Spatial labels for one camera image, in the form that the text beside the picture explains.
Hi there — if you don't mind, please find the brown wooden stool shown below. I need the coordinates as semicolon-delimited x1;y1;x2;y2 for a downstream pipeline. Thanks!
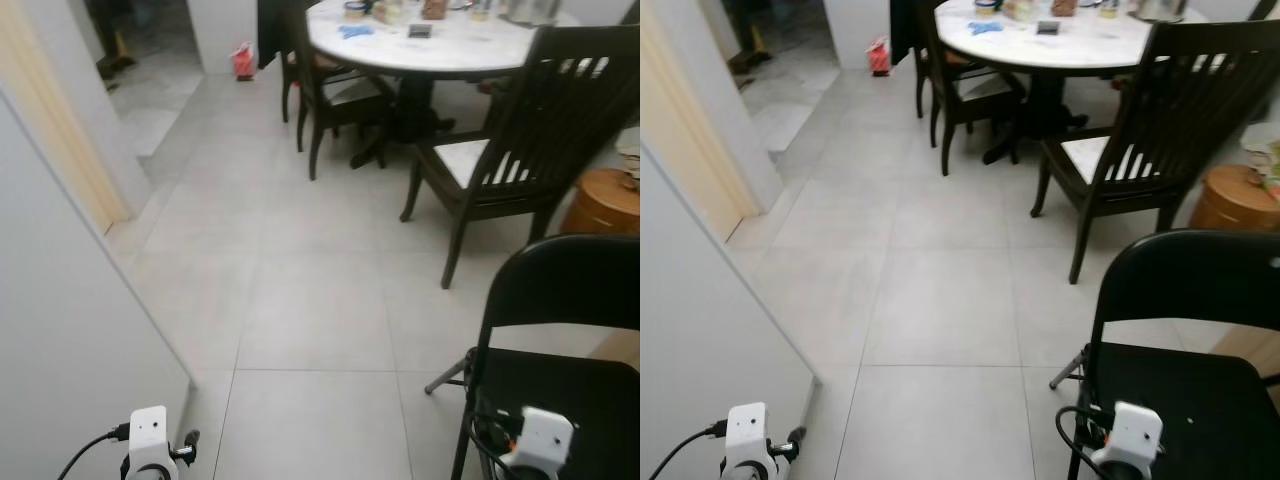
558;167;641;237
1187;163;1280;233

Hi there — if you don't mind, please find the white plastic bag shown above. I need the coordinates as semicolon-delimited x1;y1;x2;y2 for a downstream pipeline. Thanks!
615;125;641;191
1240;120;1280;201

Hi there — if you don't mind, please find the black folding chair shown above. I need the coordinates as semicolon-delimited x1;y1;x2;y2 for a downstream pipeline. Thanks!
450;234;641;480
1065;230;1280;480

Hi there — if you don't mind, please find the large white panel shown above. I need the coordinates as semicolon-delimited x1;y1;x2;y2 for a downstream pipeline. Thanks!
640;145;823;480
0;88;193;480

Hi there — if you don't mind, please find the dark wooden chair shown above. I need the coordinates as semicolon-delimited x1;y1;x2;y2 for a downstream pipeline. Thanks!
912;0;1026;179
1030;18;1280;286
278;0;401;183
400;24;641;291

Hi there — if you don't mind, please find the grey metal leg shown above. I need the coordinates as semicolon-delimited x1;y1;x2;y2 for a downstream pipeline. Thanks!
424;348;476;396
1048;345;1091;391

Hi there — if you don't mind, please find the silver metal pot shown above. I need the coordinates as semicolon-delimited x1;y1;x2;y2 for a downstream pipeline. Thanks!
1130;0;1191;24
500;0;561;28

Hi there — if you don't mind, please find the round white marble table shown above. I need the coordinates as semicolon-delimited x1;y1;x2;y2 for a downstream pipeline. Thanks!
933;0;1216;166
305;0;586;171

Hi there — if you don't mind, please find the black jacket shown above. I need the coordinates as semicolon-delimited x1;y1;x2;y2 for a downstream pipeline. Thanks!
889;0;928;66
257;0;301;69

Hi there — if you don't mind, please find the cream door frame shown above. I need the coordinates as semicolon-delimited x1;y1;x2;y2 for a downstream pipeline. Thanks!
640;10;786;241
0;0;133;233

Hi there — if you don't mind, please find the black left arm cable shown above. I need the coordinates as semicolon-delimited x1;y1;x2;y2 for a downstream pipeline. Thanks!
57;424;133;480
650;420;726;480

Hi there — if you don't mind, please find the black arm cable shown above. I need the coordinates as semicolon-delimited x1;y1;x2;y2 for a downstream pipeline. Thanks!
650;420;726;480
1055;400;1116;476
57;424;133;480
468;395;526;479

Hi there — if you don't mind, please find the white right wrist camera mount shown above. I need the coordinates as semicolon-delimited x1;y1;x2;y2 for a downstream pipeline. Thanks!
505;405;576;480
1092;400;1166;480

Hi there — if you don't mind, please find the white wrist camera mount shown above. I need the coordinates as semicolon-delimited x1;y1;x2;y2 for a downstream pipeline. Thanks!
722;402;773;480
128;405;171;480
505;405;576;480
1092;400;1166;480

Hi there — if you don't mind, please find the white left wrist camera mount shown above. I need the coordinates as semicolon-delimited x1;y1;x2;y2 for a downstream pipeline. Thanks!
722;402;773;480
128;405;171;480

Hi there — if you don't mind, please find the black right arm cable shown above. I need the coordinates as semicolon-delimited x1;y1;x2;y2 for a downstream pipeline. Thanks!
468;395;526;479
1055;400;1116;476

